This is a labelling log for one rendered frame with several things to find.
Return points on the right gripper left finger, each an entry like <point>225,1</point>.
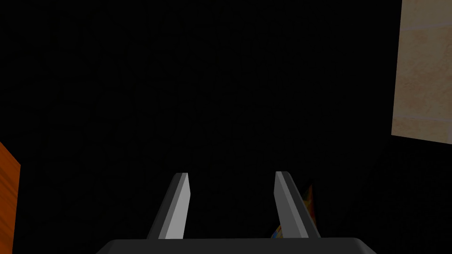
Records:
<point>175,211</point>

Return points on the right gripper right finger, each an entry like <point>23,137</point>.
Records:
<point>291,211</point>

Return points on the colourful patterned object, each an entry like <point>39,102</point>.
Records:
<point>309,201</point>

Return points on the orange wooden cabinet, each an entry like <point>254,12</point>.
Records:
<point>7,201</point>

